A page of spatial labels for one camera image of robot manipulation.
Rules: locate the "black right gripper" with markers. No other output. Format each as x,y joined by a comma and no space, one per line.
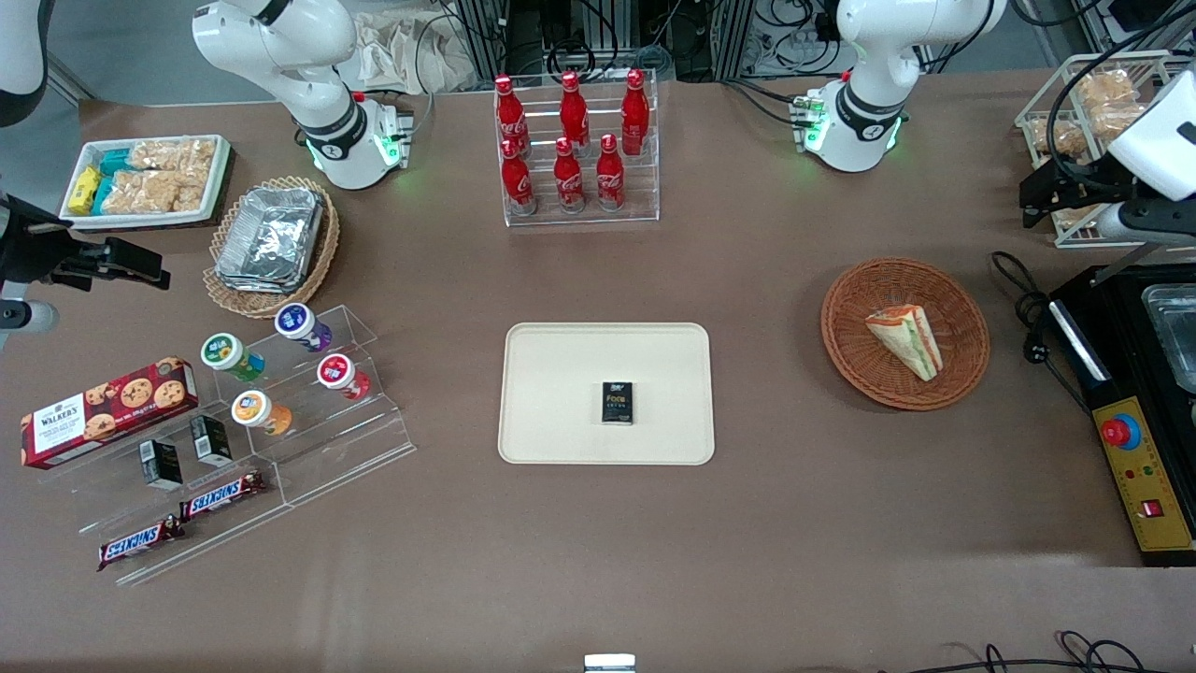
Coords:
30,252

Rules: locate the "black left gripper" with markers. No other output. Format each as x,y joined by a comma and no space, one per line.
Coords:
1095,180

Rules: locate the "triangular sandwich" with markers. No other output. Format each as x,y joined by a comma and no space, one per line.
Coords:
904,338

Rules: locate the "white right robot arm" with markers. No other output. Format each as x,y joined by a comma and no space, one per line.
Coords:
280,47

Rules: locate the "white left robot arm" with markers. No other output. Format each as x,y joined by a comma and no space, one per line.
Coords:
874,56

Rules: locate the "white rectangular snack tray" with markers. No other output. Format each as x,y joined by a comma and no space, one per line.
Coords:
220,178

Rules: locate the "light woven wicker basket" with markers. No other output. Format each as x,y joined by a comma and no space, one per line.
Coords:
322,252

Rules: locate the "brown wicker basket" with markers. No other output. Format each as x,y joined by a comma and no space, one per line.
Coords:
860,355

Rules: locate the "beige plastic tray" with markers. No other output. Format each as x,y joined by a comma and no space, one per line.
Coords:
561,374

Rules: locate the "clear bag of fried snacks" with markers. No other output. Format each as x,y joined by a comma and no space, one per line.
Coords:
1060,137
1074,220
1104,89
1114,120

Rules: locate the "clear bag of rice crackers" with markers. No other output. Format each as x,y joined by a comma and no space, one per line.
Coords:
145,192
173,154

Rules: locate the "teal snack packet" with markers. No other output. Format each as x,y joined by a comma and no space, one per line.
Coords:
114,162
102,194

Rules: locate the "yellow snack packet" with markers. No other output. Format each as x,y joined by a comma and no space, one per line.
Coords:
84,190

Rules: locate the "grey metal bar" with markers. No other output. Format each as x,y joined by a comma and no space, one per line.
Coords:
1121,264

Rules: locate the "green lid cup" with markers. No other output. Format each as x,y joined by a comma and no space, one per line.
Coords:
224,353

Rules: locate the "stack of foil trays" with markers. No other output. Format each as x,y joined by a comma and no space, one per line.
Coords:
271,238

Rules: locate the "red Walkers cookie box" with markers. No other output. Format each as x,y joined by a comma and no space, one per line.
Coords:
103,416

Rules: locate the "purple lid cup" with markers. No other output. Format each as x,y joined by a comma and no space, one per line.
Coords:
297,322

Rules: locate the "orange lid cup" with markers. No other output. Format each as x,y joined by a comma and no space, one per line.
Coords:
254,409

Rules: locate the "small black carton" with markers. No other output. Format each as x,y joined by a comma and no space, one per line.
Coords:
211,439
162,465

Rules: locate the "black machine with yellow panel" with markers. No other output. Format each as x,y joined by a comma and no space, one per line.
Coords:
1121,374

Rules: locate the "steel pan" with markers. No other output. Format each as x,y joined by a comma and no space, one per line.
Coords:
1175,336

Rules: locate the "red lid cup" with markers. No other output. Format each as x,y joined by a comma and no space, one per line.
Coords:
336,372

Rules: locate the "Snickers chocolate bar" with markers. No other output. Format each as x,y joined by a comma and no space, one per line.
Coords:
140,543
222,495

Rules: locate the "red emergency stop button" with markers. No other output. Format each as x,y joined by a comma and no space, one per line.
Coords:
1119,432

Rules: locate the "clear acrylic stepped stand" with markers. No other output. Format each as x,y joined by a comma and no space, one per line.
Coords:
346,449

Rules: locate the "crumpled clear plastic sheet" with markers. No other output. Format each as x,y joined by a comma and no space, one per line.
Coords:
392,56

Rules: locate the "red cola bottle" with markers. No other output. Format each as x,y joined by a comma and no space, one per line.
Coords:
510,112
517,182
609,178
574,107
568,182
635,112

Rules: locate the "clear acrylic bottle rack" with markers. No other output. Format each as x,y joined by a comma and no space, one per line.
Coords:
584,217

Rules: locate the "small black box gold print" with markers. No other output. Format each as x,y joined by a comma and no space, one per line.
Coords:
617,404

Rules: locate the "small white box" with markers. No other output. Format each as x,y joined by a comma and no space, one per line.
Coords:
609,664

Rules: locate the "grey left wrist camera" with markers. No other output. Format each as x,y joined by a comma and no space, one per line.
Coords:
1149,224

